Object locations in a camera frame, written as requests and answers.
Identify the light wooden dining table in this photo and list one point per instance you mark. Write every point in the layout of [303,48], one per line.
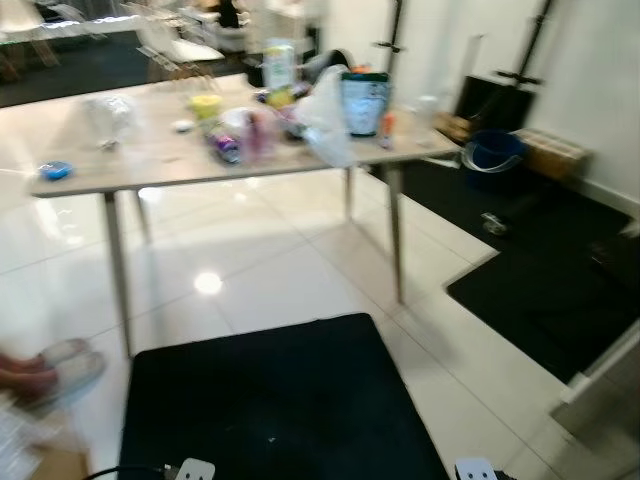
[150,150]

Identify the white chair with wooden legs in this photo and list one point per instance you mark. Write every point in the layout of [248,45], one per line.
[185,50]

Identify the large black floor mat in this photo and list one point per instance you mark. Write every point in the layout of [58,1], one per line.
[280,400]

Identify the black rug with notched corner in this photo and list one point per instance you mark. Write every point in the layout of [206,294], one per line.
[550,300]

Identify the person's foot in grey slipper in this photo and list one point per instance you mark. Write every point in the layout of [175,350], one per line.
[55,372]

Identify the clear bottle with white cap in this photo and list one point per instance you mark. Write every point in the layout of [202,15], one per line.
[110,122]

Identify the black square box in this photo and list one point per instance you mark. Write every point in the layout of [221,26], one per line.
[495,102]

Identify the green yellow juice carton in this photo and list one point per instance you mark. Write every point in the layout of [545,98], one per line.
[279,68]

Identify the light wooden crate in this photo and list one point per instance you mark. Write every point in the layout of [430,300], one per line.
[555,152]

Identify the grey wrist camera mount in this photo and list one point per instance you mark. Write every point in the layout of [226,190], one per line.
[195,470]
[476,470]

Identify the black stand pole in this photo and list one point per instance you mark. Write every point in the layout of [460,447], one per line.
[396,30]
[530,45]

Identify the blue digital timer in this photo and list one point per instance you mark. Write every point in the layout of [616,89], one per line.
[55,171]

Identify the purple drink can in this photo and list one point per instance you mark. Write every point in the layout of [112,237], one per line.
[224,148]

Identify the large white plastic bag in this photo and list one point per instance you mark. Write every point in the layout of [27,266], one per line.
[325,125]

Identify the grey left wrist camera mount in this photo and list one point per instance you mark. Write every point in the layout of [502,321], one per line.
[195,470]

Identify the yellow instant noodle cup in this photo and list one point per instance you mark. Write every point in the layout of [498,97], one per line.
[205,106]

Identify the blue plastic bucket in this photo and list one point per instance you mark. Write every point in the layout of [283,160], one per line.
[493,155]

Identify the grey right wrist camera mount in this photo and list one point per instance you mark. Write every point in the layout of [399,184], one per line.
[476,470]

